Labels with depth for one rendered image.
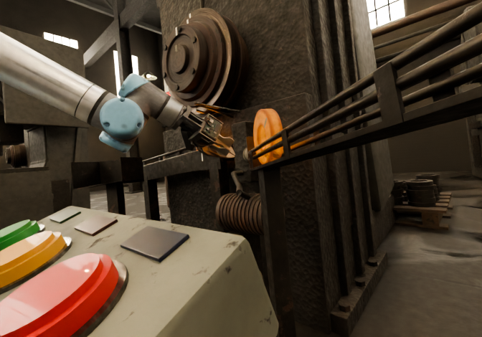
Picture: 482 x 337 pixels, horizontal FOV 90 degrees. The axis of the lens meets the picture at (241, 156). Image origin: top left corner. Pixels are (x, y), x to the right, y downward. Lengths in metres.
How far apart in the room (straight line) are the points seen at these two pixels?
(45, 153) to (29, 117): 0.52
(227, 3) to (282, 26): 0.37
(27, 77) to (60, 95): 0.05
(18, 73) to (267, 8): 0.92
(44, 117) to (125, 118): 3.08
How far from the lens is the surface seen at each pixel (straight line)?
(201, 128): 0.67
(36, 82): 0.56
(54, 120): 3.60
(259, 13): 1.22
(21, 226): 0.25
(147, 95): 0.67
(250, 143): 0.75
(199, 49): 1.07
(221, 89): 1.05
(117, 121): 0.51
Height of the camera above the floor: 0.65
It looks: 1 degrees up
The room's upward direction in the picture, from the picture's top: 5 degrees counter-clockwise
